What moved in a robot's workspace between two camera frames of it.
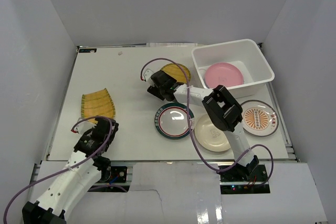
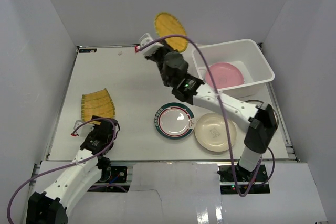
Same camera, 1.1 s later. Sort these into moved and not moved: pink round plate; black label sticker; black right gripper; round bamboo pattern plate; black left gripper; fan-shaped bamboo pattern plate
Moved: black right gripper; round bamboo pattern plate
Not moved: black left gripper; pink round plate; black label sticker; fan-shaped bamboo pattern plate
